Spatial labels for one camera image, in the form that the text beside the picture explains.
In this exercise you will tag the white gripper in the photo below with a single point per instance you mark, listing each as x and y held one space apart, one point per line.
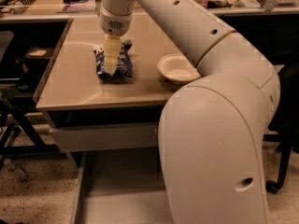
116 24

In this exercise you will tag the blue chip bag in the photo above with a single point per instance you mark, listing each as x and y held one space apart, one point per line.
124 68

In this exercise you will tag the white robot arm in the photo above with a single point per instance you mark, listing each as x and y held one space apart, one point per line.
211 130

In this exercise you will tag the grey drawer cabinet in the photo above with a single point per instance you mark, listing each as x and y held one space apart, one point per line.
73 94

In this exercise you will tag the closed top drawer front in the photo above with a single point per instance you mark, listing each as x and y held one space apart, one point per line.
105 137

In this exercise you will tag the open middle drawer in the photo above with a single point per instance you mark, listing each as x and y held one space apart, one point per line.
121 186

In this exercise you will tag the white paper bowl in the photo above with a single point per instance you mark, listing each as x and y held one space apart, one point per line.
177 69

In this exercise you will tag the small black tray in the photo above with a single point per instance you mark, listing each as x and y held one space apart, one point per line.
39 53

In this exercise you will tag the black desk stand left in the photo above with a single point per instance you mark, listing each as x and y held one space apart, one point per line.
22 123

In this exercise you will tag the black office chair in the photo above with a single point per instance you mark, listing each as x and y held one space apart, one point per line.
285 123

